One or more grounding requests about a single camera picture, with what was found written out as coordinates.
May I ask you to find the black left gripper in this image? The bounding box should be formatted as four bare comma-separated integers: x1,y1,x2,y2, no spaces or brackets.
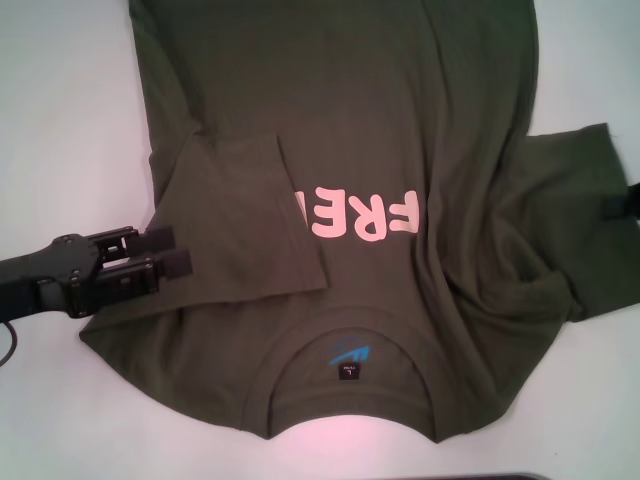
0,225,195,325

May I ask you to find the dark green printed T-shirt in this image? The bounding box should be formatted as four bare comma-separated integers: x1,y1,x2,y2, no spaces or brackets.
79,0,640,444

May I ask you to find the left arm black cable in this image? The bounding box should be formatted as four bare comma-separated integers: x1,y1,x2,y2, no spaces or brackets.
0,322,19,367

